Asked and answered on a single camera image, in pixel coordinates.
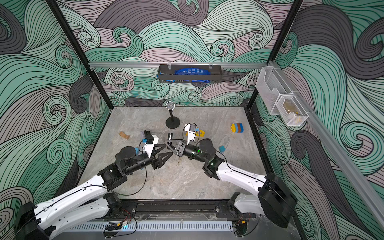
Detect tan wooden block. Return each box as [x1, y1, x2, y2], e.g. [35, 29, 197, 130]
[119, 131, 130, 140]

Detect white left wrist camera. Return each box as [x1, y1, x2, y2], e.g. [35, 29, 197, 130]
[143, 135, 159, 157]

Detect aluminium rail wall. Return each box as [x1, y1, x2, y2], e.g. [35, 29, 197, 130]
[89, 61, 268, 69]
[268, 61, 384, 228]

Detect aluminium rail right wall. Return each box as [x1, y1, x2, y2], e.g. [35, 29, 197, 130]
[268, 61, 384, 228]

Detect white perforated cable duct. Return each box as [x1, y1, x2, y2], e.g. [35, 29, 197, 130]
[68, 221, 233, 233]

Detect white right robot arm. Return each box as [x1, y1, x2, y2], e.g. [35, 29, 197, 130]
[165, 139, 298, 228]

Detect black corner frame post right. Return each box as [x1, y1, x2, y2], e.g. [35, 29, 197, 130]
[245, 0, 304, 112]

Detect black corner frame post left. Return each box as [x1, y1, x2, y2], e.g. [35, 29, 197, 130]
[46, 0, 114, 112]

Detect aluminium rail back wall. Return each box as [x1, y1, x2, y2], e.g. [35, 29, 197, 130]
[89, 61, 268, 69]

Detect black corner frame post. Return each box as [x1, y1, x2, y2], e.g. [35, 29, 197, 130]
[46, 0, 114, 112]
[245, 0, 304, 112]

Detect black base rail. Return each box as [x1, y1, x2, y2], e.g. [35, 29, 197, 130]
[74, 197, 298, 221]

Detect multicolour stacked toy bricks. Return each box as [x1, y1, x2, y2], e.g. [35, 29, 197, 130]
[231, 123, 244, 133]

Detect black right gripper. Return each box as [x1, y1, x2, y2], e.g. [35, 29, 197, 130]
[170, 137, 211, 165]

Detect blue plastic object in tray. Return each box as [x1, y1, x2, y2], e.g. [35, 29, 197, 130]
[174, 68, 211, 76]

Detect black microphone stand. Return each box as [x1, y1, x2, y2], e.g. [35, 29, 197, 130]
[166, 110, 181, 129]

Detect yellow triangle stencil block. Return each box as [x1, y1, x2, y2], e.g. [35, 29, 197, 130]
[196, 130, 205, 138]

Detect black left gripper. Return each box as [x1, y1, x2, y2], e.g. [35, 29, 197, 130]
[125, 143, 172, 176]

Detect black wall shelf tray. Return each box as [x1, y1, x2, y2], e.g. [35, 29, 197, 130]
[157, 65, 223, 84]

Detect clear wall bin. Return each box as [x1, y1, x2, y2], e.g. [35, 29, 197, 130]
[256, 66, 309, 128]

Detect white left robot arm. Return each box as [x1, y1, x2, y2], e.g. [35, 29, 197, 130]
[14, 144, 173, 240]

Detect teal small cube block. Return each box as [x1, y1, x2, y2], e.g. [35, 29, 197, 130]
[219, 146, 226, 153]

